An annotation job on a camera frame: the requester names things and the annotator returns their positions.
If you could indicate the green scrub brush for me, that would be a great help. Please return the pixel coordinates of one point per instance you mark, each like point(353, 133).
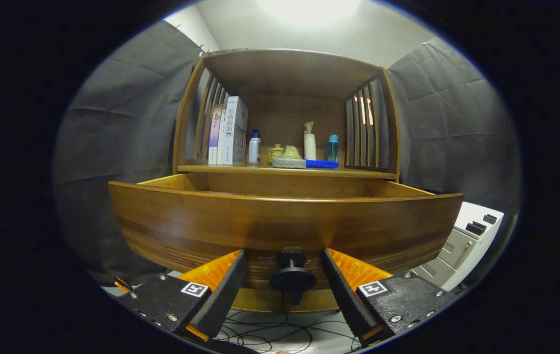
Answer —
point(290, 153)

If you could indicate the white storage unit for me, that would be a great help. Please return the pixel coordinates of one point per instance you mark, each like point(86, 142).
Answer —
point(464, 214)

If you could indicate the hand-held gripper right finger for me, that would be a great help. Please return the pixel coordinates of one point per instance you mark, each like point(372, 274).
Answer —
point(343, 295)

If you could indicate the wooden cabinet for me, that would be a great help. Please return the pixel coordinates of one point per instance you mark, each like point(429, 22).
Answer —
point(289, 73)

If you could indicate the wooden drawer with black knob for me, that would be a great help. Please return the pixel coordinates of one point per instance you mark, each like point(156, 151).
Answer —
point(211, 221)

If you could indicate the wooden countertop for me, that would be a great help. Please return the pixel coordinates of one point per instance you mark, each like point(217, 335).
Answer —
point(240, 170)

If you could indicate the white bottle with blue cap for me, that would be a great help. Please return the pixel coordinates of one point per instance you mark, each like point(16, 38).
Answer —
point(254, 150)

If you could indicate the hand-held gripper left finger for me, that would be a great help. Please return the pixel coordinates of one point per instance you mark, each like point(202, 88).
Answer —
point(225, 290)

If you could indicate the blue folded cloth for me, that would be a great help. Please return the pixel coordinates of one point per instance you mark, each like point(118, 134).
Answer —
point(324, 163)

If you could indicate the yellow lidded teacup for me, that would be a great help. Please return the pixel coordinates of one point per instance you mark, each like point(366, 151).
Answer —
point(275, 152)

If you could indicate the large white book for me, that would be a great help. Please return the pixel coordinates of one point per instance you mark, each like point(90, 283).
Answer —
point(233, 132)

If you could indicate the white pump bottle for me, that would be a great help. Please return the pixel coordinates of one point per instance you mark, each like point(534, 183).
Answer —
point(309, 145)

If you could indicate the purple book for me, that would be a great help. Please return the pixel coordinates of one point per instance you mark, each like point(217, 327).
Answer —
point(213, 137)

